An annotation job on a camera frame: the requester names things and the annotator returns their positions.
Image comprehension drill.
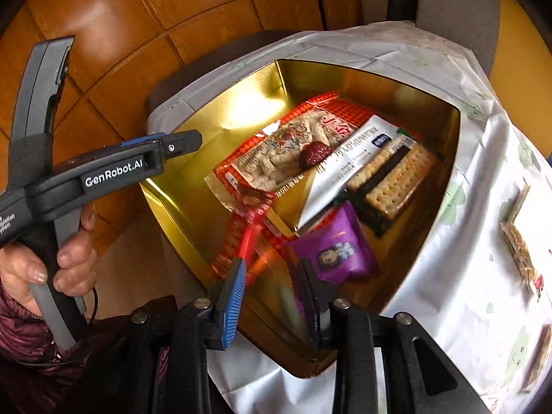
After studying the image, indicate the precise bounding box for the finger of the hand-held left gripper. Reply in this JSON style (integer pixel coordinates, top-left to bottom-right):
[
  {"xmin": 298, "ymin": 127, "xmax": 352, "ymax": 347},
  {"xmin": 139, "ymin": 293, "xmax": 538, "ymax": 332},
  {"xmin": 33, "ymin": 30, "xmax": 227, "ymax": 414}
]
[
  {"xmin": 147, "ymin": 130, "xmax": 203, "ymax": 170},
  {"xmin": 120, "ymin": 133, "xmax": 171, "ymax": 149}
]

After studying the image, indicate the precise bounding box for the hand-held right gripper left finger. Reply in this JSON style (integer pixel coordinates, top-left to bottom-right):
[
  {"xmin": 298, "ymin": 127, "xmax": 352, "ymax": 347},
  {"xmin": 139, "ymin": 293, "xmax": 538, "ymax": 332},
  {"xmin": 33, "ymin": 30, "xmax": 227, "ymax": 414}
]
[{"xmin": 125, "ymin": 256, "xmax": 248, "ymax": 414}]

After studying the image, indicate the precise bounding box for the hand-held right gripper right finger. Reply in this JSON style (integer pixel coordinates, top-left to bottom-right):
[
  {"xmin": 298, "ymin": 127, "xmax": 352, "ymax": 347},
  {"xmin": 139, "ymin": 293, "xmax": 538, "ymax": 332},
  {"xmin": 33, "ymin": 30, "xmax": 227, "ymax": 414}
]
[{"xmin": 293, "ymin": 258, "xmax": 479, "ymax": 414}]

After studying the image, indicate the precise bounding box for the purple snack packet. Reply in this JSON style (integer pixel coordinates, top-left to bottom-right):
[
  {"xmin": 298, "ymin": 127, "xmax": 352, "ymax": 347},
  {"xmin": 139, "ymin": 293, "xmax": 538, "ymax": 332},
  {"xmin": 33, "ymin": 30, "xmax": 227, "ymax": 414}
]
[{"xmin": 287, "ymin": 200, "xmax": 381, "ymax": 283}]

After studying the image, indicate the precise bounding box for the small red snack packet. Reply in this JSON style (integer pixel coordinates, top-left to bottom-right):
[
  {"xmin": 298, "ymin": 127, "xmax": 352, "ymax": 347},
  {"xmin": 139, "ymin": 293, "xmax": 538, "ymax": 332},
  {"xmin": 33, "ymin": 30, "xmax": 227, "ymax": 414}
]
[{"xmin": 211, "ymin": 190, "xmax": 281, "ymax": 281}]

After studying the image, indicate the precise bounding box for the large red snack bag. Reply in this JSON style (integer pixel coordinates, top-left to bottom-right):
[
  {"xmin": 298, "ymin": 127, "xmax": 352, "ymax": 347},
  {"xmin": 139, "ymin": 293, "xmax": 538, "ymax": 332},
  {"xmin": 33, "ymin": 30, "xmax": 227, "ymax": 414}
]
[{"xmin": 205, "ymin": 92, "xmax": 376, "ymax": 225}]

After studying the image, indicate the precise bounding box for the white snack packet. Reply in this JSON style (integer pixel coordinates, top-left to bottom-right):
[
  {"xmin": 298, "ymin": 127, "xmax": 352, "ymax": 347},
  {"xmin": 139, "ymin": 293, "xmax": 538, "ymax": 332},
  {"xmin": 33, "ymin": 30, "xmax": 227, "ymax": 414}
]
[{"xmin": 297, "ymin": 114, "xmax": 404, "ymax": 229}]

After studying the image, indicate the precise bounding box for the red date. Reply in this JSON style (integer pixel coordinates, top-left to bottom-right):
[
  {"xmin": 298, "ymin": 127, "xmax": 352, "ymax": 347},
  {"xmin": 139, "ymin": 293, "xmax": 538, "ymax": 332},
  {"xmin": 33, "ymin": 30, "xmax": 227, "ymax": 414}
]
[{"xmin": 299, "ymin": 140, "xmax": 333, "ymax": 171}]

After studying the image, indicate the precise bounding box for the green-edged cracker packet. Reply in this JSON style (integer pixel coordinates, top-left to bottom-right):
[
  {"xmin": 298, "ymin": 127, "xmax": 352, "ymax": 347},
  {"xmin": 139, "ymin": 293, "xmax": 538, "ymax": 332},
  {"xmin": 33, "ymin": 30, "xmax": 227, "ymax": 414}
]
[{"xmin": 341, "ymin": 131, "xmax": 445, "ymax": 238}]

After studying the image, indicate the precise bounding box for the gold metal tin box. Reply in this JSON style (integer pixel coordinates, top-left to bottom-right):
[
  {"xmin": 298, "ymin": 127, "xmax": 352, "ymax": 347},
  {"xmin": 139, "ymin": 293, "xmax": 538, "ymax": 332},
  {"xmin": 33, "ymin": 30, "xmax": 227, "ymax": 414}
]
[{"xmin": 140, "ymin": 58, "xmax": 462, "ymax": 378}]

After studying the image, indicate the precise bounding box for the clear cracker packet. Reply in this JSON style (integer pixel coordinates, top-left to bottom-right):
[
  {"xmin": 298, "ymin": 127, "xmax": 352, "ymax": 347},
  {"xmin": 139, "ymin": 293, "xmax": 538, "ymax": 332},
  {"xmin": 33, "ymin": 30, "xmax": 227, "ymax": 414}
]
[{"xmin": 500, "ymin": 183, "xmax": 552, "ymax": 298}]

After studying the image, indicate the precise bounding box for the person's left forearm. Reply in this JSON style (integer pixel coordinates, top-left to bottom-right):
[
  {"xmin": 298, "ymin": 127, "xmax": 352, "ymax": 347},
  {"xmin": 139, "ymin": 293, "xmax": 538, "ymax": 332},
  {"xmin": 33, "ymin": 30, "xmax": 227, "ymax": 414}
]
[{"xmin": 0, "ymin": 285, "xmax": 179, "ymax": 414}]

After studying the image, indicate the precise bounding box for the person's left hand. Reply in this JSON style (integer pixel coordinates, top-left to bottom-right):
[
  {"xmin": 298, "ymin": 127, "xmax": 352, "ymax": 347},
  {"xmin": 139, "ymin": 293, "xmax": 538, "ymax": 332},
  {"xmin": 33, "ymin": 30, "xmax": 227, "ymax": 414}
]
[{"xmin": 0, "ymin": 207, "xmax": 98, "ymax": 311}]

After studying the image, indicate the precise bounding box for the dark grey chair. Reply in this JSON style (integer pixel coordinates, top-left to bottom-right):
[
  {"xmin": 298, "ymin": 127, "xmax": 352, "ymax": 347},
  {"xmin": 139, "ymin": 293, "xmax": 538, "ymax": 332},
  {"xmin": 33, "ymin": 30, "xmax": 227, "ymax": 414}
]
[{"xmin": 144, "ymin": 30, "xmax": 303, "ymax": 115}]

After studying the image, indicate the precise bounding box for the white printed tablecloth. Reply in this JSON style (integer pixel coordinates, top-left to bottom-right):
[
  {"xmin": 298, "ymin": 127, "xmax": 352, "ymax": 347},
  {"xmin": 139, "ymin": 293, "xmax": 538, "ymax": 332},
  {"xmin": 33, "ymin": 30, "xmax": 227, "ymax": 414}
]
[{"xmin": 147, "ymin": 19, "xmax": 552, "ymax": 414}]

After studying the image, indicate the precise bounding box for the grey yellow blue chair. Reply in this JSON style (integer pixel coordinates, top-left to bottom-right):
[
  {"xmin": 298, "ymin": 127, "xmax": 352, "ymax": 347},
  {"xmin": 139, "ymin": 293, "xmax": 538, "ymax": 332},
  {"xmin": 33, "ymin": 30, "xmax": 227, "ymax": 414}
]
[{"xmin": 414, "ymin": 0, "xmax": 552, "ymax": 108}]

